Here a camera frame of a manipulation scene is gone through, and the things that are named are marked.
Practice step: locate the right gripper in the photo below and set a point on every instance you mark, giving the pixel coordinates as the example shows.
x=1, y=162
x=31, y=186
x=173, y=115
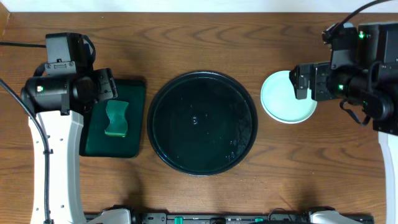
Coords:
x=315, y=82

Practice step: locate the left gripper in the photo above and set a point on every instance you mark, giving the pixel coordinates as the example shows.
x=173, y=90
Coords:
x=106, y=84

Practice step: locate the green sponge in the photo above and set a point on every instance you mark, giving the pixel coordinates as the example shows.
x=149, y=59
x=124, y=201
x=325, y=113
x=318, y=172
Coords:
x=116, y=112

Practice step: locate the green plate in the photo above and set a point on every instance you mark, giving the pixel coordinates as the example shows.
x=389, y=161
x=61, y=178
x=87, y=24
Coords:
x=279, y=101

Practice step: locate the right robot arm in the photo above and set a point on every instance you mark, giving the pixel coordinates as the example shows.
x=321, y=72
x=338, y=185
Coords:
x=362, y=72

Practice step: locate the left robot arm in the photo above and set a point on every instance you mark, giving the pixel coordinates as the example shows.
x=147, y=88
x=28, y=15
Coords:
x=59, y=103

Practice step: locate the rectangular dark green tray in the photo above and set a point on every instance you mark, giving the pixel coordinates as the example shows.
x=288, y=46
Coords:
x=94, y=142

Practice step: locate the round black tray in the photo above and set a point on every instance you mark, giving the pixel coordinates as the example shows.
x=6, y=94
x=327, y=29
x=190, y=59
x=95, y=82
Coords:
x=202, y=123

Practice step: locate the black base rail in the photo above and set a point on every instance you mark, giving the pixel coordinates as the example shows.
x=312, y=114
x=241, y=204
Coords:
x=163, y=218

